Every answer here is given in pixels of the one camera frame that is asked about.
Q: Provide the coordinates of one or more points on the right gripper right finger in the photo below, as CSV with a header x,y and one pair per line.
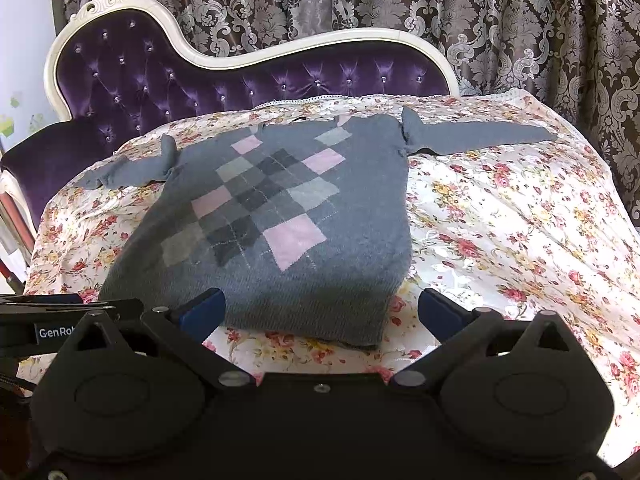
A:
x,y
459,332

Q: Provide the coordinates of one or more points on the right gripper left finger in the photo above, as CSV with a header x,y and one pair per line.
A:
x,y
182,332

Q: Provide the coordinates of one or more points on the grey argyle knit sweater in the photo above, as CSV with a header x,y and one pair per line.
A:
x,y
303,227

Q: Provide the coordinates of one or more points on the floral bed sheet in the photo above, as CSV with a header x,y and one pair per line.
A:
x,y
517,229

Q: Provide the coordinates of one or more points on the purple tufted white-framed headboard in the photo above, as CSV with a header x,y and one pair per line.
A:
x,y
121,68

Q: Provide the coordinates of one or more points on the brown silver damask curtain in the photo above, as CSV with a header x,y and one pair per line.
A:
x,y
580,57

